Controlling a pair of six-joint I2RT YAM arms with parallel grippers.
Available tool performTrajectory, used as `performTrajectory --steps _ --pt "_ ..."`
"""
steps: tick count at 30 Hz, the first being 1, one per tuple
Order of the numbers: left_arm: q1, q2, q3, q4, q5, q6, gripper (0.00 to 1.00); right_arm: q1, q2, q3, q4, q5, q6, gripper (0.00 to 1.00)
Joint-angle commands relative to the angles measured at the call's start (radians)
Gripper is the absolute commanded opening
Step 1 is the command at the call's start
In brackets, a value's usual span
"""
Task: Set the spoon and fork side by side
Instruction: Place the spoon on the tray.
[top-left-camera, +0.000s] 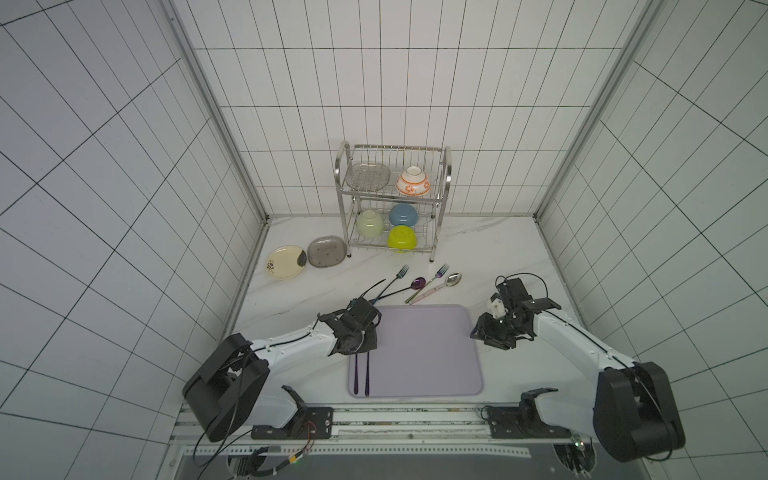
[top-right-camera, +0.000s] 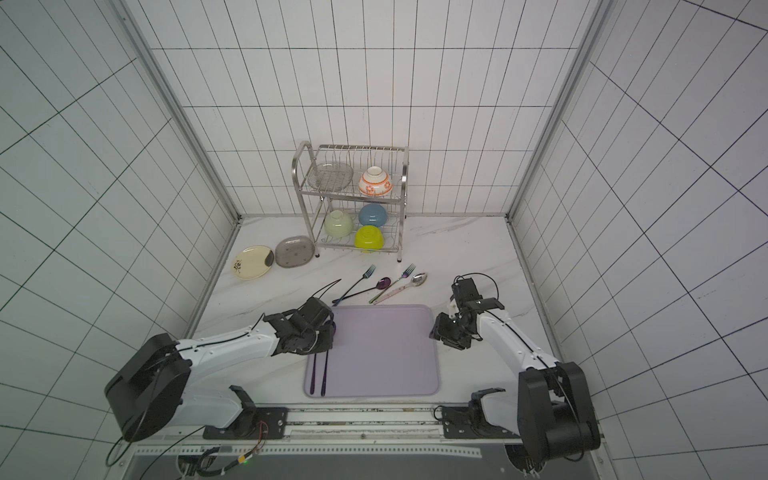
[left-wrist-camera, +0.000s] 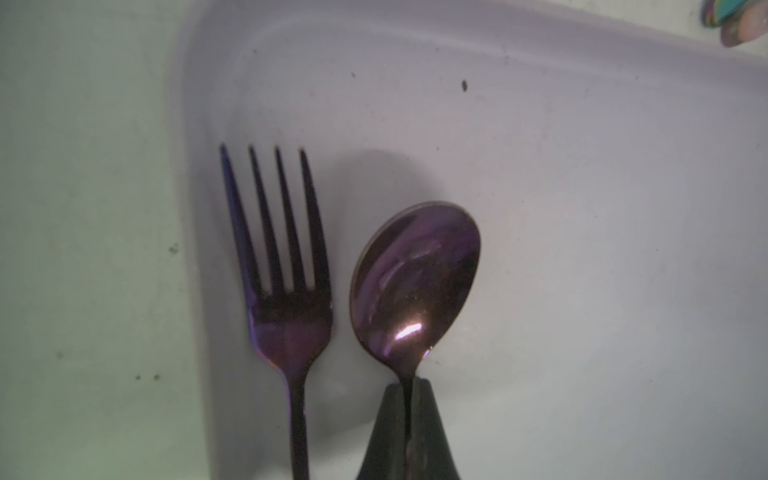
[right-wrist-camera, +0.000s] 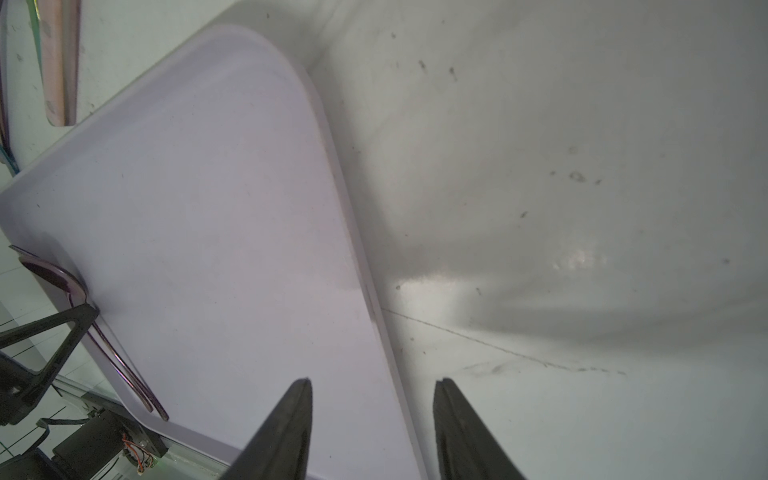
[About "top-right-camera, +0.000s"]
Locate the blue fork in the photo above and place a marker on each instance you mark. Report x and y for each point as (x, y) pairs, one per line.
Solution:
(367, 274)

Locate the pale green bowl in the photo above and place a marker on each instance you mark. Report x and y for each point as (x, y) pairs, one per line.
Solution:
(338, 224)

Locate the dark purple spoon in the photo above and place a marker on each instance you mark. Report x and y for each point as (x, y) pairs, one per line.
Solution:
(381, 285)

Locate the steel two-tier dish rack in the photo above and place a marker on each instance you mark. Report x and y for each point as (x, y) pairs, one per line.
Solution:
(315, 205)

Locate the lilac rectangular placemat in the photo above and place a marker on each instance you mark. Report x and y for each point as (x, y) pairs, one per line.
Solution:
(379, 351)

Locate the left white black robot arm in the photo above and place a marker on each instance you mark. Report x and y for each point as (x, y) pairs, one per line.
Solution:
(159, 386)

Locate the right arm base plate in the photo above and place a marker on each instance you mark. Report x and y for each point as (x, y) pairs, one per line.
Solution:
(466, 423)

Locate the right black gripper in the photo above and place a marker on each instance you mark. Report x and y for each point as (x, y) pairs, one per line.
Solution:
(447, 330)

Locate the white orange patterned bowl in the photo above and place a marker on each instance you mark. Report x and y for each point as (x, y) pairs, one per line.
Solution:
(375, 182)

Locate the grey oval plate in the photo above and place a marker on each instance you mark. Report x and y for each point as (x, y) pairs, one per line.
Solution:
(294, 251)

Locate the lime green bowl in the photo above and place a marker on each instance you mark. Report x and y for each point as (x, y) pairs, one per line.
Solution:
(369, 237)

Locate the clear glass plate in rack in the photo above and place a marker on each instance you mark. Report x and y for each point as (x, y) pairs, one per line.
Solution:
(330, 177)

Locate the purple fork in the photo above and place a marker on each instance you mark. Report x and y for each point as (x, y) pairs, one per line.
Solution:
(313, 375)

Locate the blue bowl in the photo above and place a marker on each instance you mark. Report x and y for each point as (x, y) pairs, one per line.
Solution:
(373, 215)

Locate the rainbow handled fork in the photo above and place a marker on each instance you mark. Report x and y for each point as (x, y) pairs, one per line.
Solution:
(405, 274)

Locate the pink handled silver spoon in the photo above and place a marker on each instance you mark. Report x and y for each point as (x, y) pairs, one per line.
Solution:
(415, 281)

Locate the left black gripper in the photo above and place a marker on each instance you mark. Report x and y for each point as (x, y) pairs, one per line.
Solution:
(326, 332)

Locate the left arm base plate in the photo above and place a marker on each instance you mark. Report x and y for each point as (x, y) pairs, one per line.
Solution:
(259, 423)

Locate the cream round plate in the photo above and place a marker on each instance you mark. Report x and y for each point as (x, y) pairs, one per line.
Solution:
(253, 262)

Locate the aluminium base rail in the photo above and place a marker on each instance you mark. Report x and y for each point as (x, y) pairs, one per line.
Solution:
(390, 429)

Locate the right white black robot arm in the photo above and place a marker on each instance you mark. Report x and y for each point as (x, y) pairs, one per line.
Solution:
(550, 410)

